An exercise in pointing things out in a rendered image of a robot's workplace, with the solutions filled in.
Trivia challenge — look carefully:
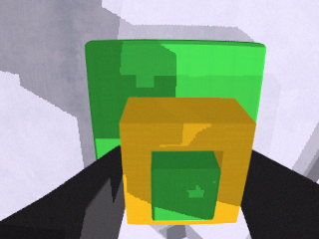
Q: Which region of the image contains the yellow square nut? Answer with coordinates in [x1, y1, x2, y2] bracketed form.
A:
[120, 98, 256, 225]

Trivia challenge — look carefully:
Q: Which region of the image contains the long pale grey flat bar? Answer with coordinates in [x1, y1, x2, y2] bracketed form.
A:
[306, 156, 319, 184]

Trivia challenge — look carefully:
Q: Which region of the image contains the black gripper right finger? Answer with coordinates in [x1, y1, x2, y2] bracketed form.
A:
[240, 149, 319, 239]

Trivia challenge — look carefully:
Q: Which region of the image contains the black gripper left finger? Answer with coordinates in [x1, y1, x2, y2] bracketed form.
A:
[0, 145, 126, 239]

